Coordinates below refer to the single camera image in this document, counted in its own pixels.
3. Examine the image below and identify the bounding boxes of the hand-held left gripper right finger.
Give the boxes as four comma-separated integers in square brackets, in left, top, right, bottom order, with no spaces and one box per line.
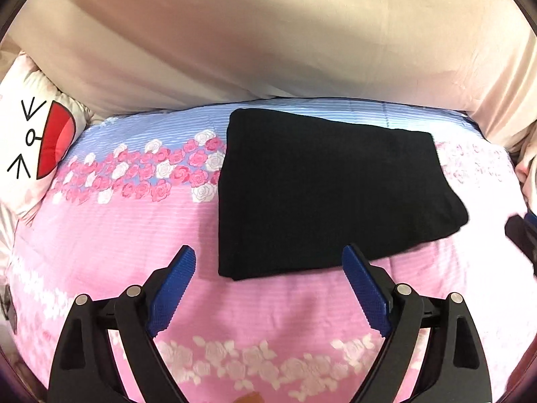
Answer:
[341,244,492,403]

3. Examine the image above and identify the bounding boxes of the pink floral quilt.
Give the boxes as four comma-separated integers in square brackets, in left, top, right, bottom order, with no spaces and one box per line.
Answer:
[6,96,530,403]

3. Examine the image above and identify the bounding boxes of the beige cloth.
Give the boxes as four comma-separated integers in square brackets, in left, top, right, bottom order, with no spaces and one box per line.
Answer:
[0,0,537,154]

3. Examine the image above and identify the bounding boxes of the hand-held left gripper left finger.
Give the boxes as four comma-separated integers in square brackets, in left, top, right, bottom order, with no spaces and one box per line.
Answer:
[48,245,197,403]

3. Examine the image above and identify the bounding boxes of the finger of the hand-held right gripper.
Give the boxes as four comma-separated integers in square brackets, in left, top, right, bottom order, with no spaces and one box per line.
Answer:
[504,212,537,280]

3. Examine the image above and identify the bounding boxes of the black pants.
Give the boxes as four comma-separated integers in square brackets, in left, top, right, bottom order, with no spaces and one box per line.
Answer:
[217,108,470,282]

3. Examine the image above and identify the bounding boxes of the dark smartphone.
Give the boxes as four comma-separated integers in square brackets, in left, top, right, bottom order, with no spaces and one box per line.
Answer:
[0,284,18,331]

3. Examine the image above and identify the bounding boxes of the white cartoon face pillow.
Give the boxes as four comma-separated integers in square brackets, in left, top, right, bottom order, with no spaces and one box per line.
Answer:
[0,50,95,227]

